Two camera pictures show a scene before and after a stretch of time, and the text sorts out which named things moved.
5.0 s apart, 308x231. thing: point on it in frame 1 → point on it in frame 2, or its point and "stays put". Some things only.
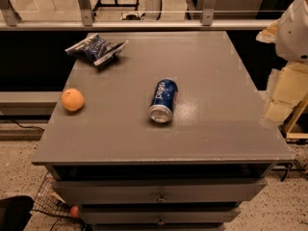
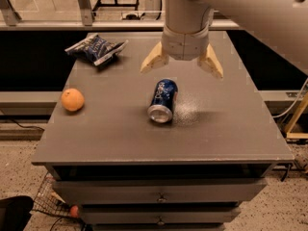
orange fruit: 72,99 stays put
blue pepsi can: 164,100 stays put
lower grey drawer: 160,215 stays put
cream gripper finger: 269,34 → 180,46
